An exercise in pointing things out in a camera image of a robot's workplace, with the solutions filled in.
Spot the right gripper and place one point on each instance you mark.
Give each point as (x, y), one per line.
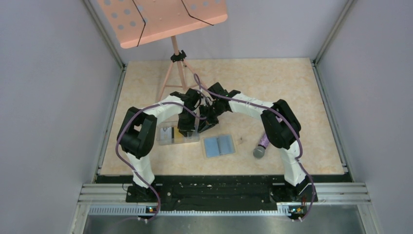
(203, 123)

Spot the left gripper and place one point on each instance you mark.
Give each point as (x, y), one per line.
(183, 128)

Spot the clear plastic card box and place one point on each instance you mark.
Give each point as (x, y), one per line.
(174, 124)

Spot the purple glitter microphone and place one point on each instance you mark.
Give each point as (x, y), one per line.
(260, 149)

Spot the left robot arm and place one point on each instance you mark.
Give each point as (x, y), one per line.
(137, 133)

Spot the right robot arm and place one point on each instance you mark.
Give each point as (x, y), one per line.
(280, 124)

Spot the black stripe yellow card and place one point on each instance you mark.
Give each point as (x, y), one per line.
(177, 137)

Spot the pink music stand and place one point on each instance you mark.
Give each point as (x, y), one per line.
(139, 22)

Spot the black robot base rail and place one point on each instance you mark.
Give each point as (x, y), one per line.
(220, 193)

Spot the grey slotted cable duct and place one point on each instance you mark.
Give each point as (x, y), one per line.
(148, 210)

